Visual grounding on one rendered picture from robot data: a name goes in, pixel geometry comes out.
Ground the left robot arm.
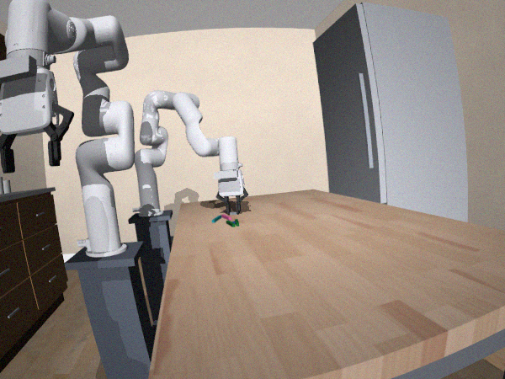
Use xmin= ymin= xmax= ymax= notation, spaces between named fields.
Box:
xmin=132 ymin=90 xmax=242 ymax=216

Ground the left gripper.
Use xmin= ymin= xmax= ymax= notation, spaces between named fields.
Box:
xmin=216 ymin=169 xmax=248 ymax=214

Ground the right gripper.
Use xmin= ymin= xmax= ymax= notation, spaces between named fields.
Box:
xmin=0 ymin=66 xmax=74 ymax=173

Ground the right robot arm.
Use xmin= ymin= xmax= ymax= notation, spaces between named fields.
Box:
xmin=0 ymin=0 xmax=135 ymax=257

